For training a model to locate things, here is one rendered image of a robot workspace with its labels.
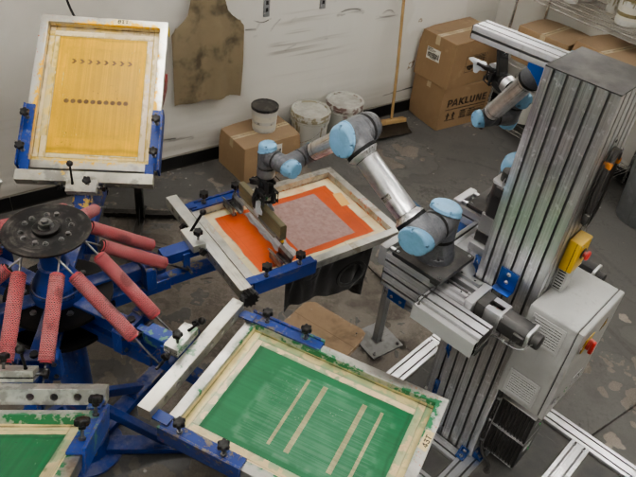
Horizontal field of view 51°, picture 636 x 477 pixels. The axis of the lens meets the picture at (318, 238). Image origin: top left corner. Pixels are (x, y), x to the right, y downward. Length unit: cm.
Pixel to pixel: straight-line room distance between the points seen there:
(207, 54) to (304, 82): 94
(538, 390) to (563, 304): 36
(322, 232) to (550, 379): 115
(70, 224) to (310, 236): 106
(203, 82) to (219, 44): 29
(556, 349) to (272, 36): 329
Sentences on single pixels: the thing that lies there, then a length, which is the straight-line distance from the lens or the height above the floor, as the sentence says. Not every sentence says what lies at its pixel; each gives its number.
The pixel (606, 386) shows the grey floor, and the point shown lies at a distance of 414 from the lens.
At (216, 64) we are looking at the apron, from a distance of 480.
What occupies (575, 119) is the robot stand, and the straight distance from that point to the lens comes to 219.
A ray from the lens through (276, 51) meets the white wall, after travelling 511.
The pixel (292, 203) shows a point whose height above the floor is 96.
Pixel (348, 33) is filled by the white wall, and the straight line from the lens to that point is 544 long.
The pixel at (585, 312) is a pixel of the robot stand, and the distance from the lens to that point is 255.
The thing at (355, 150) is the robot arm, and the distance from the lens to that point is 228.
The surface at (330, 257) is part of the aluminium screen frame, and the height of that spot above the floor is 98.
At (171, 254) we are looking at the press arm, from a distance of 273.
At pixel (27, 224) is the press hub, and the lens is 252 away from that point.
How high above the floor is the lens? 280
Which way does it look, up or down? 39 degrees down
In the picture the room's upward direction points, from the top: 7 degrees clockwise
